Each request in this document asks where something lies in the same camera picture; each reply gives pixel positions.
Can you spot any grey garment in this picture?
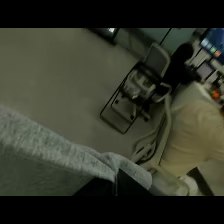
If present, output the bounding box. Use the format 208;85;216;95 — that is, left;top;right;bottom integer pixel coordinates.
0;104;153;197

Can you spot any person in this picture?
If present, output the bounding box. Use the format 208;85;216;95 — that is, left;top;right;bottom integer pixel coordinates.
159;42;224;181

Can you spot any grey office chair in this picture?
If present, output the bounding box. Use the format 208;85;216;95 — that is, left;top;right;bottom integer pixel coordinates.
99;42;174;135

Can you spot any computer monitor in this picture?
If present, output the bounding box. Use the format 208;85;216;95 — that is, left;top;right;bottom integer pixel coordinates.
199;28;224;65

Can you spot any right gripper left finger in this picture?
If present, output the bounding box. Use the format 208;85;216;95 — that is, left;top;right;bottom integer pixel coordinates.
73;176;117;197

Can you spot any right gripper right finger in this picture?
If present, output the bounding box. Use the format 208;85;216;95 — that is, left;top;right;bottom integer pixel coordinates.
115;168;152;197

